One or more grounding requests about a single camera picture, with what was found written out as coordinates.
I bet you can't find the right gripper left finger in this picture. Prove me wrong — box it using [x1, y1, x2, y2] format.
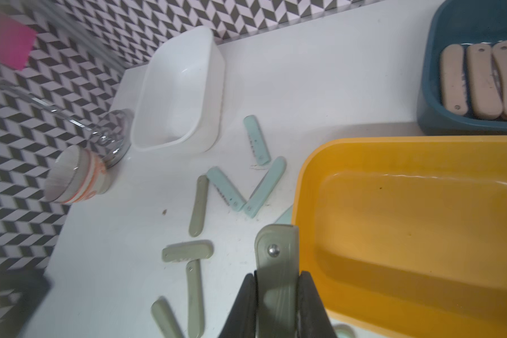
[218, 273, 258, 338]

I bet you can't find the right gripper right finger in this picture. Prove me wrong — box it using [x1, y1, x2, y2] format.
[297, 271, 337, 338]

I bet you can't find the yellow storage box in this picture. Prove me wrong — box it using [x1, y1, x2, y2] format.
[292, 136, 507, 337]

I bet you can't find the dark teal storage box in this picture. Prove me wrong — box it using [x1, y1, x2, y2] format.
[417, 1, 507, 136]

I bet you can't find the white storage box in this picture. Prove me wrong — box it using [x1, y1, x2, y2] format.
[130, 26, 225, 154]

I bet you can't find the mint knife lower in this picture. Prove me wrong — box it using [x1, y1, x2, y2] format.
[332, 324, 356, 338]

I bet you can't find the mint knife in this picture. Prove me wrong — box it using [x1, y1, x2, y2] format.
[274, 205, 293, 225]
[243, 115, 271, 166]
[206, 166, 246, 212]
[332, 324, 356, 338]

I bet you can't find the olive knife vertical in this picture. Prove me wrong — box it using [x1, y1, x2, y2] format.
[186, 260, 205, 338]

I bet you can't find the olive knife horizontal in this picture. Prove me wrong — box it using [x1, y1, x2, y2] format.
[161, 240, 214, 263]

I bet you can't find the mint knife centre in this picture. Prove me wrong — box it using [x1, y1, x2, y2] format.
[274, 205, 293, 225]

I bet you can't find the olive knife upright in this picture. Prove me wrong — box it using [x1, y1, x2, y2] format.
[189, 175, 209, 237]

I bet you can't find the mint knife left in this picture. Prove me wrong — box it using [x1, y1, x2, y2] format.
[206, 166, 246, 212]

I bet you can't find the mint knife angled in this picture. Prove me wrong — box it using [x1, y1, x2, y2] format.
[244, 156, 287, 218]

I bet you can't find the mint knife top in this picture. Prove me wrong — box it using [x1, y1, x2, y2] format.
[243, 115, 271, 166]

